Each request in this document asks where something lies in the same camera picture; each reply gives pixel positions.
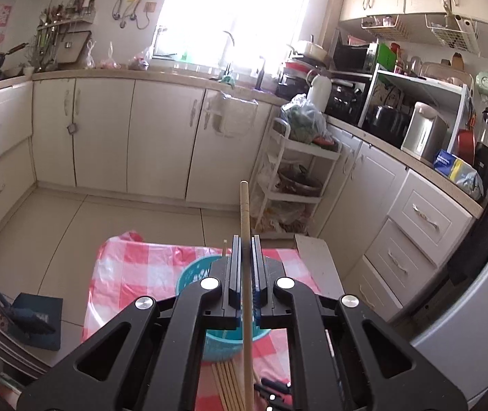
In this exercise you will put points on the mint green round appliance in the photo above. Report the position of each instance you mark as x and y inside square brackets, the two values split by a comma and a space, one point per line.
[486, 84]

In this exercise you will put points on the black rice cooker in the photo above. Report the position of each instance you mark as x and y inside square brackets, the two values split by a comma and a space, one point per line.
[387, 124]

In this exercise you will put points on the white thermos jug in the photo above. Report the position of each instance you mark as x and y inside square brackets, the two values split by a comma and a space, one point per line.
[318, 92]

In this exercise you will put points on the pink checked plastic tablecloth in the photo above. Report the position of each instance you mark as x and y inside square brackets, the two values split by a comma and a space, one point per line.
[141, 274]

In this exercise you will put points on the grey refrigerator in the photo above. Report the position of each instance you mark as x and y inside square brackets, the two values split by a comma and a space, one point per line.
[475, 308]

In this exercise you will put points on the green cutting board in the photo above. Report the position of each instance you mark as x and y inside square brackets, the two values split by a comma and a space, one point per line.
[389, 58]

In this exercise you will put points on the black microwave oven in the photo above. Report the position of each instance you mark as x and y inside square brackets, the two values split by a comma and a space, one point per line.
[353, 58]

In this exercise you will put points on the wall utensil rack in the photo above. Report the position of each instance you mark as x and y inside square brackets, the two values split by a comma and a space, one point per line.
[62, 21]

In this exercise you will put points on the light wooden chopstick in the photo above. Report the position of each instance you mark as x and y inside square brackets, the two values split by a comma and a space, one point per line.
[244, 209]
[224, 248]

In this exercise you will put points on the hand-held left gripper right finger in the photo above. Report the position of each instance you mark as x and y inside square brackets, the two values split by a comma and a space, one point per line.
[256, 282]

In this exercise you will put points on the white counter shelf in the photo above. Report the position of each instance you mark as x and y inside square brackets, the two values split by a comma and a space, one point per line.
[419, 83]

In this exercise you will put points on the black toaster oven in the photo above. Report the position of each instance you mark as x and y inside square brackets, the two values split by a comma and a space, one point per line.
[346, 98]

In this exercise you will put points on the silver electric kettle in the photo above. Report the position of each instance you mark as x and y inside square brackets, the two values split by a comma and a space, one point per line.
[423, 132]

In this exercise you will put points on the blue broom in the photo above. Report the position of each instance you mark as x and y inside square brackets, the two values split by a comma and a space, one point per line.
[0, 295]

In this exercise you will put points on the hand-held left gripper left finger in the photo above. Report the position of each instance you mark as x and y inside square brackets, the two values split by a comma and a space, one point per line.
[237, 282]

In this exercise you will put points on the blue and yellow packet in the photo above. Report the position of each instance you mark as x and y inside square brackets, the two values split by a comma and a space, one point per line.
[458, 171]

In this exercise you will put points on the cream base cabinets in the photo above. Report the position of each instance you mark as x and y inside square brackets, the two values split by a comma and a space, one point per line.
[107, 132]

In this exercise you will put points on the clear plastic bag holder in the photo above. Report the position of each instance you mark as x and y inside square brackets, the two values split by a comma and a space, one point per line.
[231, 113]

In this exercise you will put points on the blue plastic perforated basket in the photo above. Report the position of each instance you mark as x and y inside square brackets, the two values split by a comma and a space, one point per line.
[192, 278]

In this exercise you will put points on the blue dustpan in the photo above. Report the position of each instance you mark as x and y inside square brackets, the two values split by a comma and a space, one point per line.
[40, 321]

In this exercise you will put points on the metal kitchen faucet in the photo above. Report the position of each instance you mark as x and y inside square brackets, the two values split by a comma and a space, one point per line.
[229, 51]

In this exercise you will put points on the small hanging metal cup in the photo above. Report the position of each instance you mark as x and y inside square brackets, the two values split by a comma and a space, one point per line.
[71, 129]

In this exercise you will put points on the green vegetable plastic bag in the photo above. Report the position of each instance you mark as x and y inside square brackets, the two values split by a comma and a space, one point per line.
[306, 120]

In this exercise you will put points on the red pot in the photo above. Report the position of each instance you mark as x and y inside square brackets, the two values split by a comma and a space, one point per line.
[466, 145]

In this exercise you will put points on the stack of pots and pans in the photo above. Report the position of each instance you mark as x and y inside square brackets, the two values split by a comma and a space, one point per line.
[301, 66]

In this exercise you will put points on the cream drawer cabinet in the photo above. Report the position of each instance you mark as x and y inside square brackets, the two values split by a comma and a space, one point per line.
[415, 222]

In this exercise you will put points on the bunch of chopsticks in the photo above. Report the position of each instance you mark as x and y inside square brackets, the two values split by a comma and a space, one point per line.
[226, 385]

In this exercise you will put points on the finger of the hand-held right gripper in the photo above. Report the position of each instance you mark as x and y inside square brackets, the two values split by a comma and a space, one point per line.
[276, 384]
[276, 402]

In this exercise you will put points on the white trolley rack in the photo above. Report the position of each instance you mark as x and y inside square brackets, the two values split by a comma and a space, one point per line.
[299, 167]

